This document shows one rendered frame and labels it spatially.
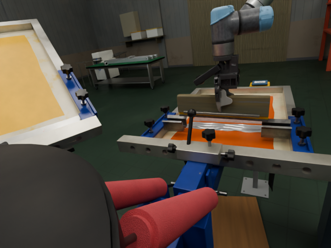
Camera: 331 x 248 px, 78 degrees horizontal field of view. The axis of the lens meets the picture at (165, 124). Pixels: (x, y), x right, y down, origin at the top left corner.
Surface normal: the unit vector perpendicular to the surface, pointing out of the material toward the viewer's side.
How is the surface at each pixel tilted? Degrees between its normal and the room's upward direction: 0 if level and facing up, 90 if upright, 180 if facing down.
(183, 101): 89
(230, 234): 0
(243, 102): 89
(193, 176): 0
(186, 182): 0
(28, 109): 32
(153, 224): 53
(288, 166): 90
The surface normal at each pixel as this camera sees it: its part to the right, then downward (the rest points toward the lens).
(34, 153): -0.15, -0.90
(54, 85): 0.18, -0.62
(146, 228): -0.42, -0.20
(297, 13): -0.50, 0.43
